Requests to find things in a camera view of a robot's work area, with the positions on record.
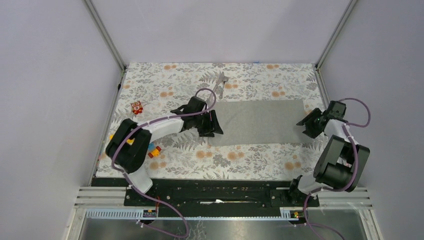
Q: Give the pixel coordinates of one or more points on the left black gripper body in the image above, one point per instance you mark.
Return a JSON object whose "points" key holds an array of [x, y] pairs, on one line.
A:
{"points": [[202, 123]]}

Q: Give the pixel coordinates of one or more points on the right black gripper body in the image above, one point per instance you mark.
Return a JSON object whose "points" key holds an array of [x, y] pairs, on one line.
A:
{"points": [[312, 126]]}

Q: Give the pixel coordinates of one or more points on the grey cloth napkin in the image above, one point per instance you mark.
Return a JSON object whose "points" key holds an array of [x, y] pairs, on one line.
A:
{"points": [[259, 122]]}

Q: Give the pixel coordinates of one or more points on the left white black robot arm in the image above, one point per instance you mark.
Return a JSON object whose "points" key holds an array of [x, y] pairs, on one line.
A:
{"points": [[129, 145]]}

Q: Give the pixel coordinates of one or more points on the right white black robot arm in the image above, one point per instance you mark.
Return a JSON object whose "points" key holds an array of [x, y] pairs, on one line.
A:
{"points": [[343, 159]]}

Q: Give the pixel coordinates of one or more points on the blue orange toy car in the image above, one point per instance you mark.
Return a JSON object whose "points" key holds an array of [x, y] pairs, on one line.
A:
{"points": [[153, 150]]}

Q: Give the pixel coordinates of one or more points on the red owl toy block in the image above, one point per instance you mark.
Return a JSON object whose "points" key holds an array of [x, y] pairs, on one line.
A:
{"points": [[136, 107]]}

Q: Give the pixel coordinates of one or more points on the yellow toy block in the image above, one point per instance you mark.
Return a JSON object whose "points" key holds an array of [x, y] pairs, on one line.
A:
{"points": [[117, 139]]}

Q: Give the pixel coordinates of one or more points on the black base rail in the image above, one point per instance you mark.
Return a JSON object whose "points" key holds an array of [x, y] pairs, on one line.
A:
{"points": [[211, 198]]}

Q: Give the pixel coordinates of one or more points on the right aluminium frame post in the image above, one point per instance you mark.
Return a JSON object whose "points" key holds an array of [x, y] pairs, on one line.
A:
{"points": [[334, 36]]}

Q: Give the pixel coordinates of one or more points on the aluminium frame post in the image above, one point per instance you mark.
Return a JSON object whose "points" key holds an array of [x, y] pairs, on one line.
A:
{"points": [[334, 36], [97, 20]]}

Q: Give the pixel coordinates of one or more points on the left aluminium frame post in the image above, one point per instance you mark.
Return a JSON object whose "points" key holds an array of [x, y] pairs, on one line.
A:
{"points": [[97, 20]]}

